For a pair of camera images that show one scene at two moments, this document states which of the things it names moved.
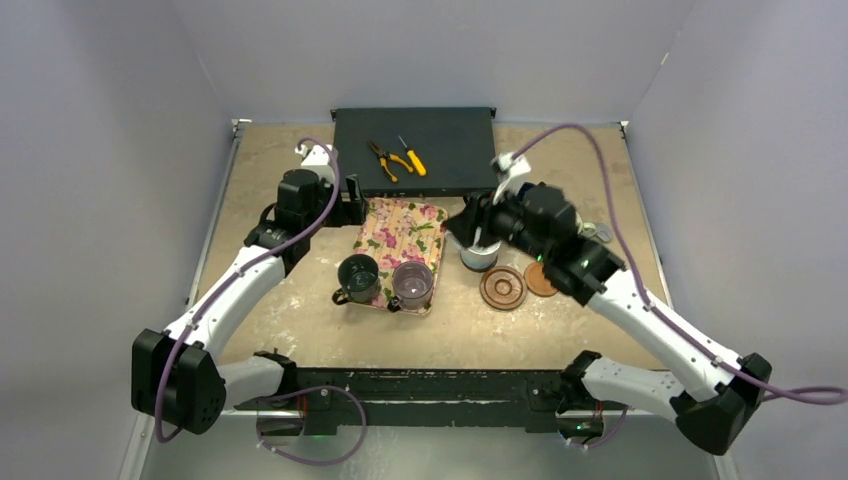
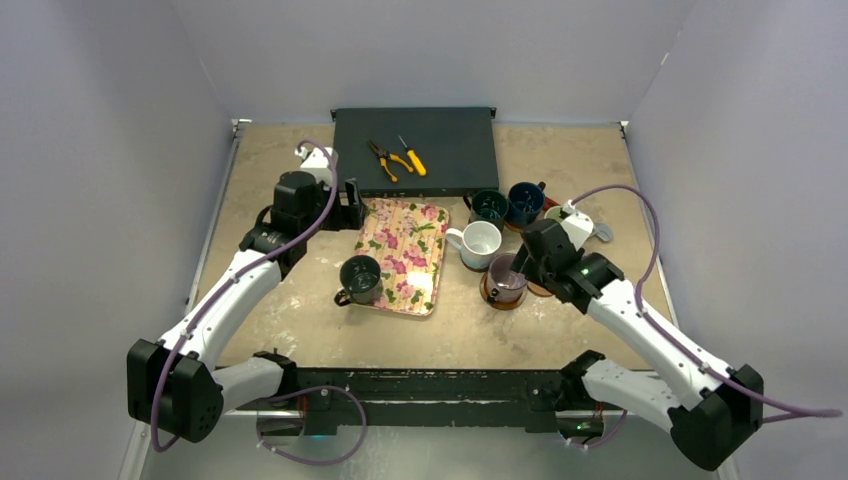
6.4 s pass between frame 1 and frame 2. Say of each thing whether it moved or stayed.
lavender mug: moved
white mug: stayed
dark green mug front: stayed
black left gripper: stayed
